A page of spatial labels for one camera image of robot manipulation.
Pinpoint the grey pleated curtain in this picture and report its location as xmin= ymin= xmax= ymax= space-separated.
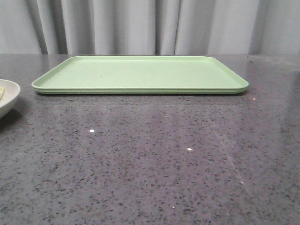
xmin=0 ymin=0 xmax=300 ymax=55

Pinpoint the yellow plastic fork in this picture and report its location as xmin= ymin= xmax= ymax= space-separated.
xmin=0 ymin=87 xmax=5 ymax=100

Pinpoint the light green plastic tray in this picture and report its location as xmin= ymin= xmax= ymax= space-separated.
xmin=32 ymin=56 xmax=248 ymax=94

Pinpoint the cream speckled round plate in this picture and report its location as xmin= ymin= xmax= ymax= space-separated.
xmin=0 ymin=79 xmax=21 ymax=118

